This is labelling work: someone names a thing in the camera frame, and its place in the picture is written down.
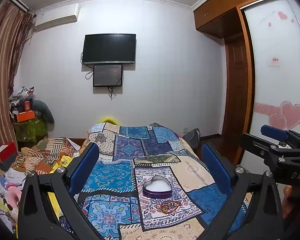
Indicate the green patterned bag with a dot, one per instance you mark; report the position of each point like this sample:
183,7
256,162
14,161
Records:
31,130

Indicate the black wall television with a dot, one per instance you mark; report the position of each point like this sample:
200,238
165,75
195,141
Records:
109,48

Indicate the person's right hand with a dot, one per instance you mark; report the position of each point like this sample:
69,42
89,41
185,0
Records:
287,200

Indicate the brown striped curtain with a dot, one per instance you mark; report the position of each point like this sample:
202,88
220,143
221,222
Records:
5,67

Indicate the patchwork blanket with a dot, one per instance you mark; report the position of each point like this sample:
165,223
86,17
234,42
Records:
150,155

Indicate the red and white box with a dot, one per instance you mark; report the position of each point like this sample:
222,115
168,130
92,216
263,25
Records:
6,152

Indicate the pink door sticker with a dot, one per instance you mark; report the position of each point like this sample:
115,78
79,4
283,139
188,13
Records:
274,61

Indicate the purple heart-shaped tin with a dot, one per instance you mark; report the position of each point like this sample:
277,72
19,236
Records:
157,187

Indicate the yellow pillow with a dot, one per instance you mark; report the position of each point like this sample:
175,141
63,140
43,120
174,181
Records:
110,120

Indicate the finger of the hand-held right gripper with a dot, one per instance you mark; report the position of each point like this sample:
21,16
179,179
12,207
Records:
255,143
273,132

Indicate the pink plush toy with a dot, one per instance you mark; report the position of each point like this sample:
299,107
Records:
13,197

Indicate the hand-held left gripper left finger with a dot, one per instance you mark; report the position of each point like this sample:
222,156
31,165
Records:
86,165

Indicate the wooden overhead cabinet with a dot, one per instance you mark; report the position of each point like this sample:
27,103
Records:
222,7

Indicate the white air conditioner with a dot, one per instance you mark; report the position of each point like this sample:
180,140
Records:
56,17

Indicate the white printed cloth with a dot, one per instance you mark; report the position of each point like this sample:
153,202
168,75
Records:
1,195

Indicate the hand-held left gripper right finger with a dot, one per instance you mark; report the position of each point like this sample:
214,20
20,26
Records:
216,167

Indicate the small black wall monitor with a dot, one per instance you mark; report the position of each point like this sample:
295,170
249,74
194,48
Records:
107,75

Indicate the brown wooden door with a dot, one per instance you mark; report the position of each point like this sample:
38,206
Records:
236,92

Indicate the grey backpack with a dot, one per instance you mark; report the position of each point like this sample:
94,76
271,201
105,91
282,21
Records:
192,137

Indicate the striped orange quilt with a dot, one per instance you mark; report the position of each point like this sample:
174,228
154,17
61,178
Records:
47,152

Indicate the orange box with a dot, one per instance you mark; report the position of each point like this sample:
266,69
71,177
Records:
25,116

